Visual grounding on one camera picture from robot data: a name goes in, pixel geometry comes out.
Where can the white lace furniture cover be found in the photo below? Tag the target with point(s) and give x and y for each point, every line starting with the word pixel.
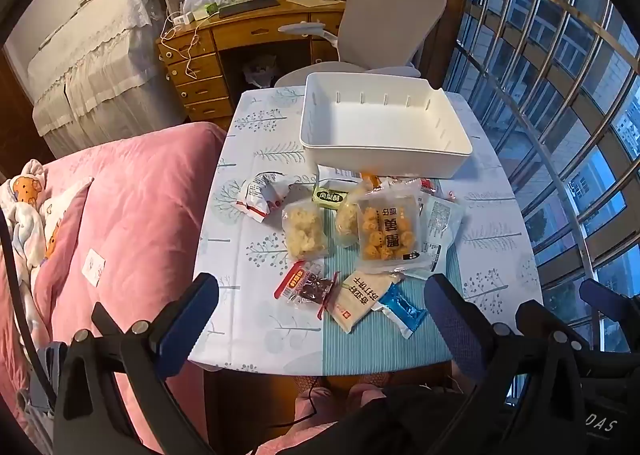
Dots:
pixel 95 60

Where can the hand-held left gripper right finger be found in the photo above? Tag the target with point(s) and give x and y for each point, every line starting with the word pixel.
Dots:
pixel 452 330

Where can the white tag on blanket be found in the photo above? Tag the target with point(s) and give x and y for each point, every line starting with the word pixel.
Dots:
pixel 95 265

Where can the plain white snack packet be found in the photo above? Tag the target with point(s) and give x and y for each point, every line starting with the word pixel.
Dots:
pixel 337 174

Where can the pale blue white packet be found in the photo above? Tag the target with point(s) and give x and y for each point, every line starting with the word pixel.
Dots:
pixel 439 230

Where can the blue grey cloth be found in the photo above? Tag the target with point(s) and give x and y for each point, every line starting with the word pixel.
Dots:
pixel 42 375

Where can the white tree-print tablecloth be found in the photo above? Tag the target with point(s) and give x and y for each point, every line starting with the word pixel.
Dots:
pixel 250 235

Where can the crumpled bag under desk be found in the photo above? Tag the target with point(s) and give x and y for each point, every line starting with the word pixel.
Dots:
pixel 260 70

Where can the person's legs in pink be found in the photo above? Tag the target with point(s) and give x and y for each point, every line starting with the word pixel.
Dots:
pixel 325 402

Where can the large orange pastry packet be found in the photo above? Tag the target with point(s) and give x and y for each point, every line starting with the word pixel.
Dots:
pixel 387 230

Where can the crumpled white red packet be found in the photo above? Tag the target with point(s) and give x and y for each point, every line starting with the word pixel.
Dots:
pixel 262 195

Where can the grey office chair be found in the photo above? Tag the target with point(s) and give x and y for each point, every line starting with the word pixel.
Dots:
pixel 390 15

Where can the metal window grille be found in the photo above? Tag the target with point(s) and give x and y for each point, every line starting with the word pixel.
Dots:
pixel 550 85

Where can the black keyboard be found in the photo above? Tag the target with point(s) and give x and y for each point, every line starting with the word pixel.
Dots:
pixel 248 8

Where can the pink blanket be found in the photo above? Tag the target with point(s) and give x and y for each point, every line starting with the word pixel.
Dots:
pixel 140 215

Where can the white plastic bin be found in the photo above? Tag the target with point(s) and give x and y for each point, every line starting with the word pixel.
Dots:
pixel 380 127

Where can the red clear dried-fruit packet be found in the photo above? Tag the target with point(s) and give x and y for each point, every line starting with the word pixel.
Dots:
pixel 305 287

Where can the wooden desk with drawers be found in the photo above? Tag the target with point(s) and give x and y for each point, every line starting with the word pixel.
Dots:
pixel 200 80

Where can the white plastic bag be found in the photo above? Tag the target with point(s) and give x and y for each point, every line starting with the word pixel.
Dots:
pixel 199 2

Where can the cartoon print blanket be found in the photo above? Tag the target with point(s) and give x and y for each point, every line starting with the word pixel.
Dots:
pixel 30 215

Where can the blue foil snack packet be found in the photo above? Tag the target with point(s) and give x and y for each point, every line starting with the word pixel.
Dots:
pixel 402 310

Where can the clear orange-topped cookie packet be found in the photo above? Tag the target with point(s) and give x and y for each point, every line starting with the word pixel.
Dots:
pixel 346 221

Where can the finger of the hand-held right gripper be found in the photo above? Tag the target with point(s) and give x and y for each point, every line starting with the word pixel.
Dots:
pixel 602 294

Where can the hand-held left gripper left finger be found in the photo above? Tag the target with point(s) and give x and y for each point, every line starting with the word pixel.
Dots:
pixel 187 316

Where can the small red snack packet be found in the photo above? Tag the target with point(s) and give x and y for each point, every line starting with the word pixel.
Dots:
pixel 430 186

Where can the green label snack packet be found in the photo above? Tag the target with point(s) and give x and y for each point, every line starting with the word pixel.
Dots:
pixel 327 198

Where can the beige cracker packet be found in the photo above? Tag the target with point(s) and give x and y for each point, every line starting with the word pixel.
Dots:
pixel 360 300

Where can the clear popcorn snack packet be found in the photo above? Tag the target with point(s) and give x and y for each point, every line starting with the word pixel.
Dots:
pixel 305 230

